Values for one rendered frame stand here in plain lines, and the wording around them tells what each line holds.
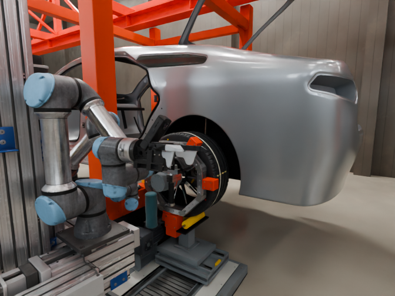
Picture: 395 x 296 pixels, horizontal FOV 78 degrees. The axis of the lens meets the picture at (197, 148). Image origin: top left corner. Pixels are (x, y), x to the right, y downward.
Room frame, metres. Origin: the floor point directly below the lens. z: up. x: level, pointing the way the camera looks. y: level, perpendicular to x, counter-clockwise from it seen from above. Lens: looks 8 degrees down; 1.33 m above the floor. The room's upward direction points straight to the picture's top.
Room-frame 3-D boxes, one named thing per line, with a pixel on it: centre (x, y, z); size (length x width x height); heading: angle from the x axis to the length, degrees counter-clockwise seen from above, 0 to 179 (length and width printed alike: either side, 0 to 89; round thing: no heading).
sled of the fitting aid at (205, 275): (1.88, 0.04, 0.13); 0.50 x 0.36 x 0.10; 57
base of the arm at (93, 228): (1.00, 0.46, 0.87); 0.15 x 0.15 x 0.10
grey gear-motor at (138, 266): (1.92, 0.38, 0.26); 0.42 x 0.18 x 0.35; 147
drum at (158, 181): (1.70, 0.22, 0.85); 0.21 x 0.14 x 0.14; 147
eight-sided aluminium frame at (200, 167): (1.76, 0.18, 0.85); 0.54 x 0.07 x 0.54; 57
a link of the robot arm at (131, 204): (1.36, 0.39, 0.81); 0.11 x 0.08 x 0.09; 13
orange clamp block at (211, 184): (1.60, -0.09, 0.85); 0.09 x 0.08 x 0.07; 57
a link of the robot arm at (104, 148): (0.77, 0.27, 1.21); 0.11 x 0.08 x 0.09; 65
